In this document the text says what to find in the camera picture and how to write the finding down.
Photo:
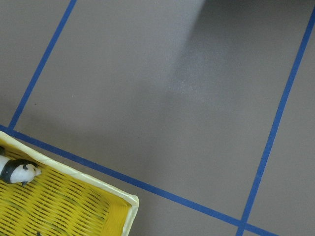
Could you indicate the toy panda figure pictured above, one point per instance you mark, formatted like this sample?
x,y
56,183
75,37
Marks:
x,y
17,170

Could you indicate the yellow woven basket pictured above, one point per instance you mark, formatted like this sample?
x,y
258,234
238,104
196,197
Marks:
x,y
61,201

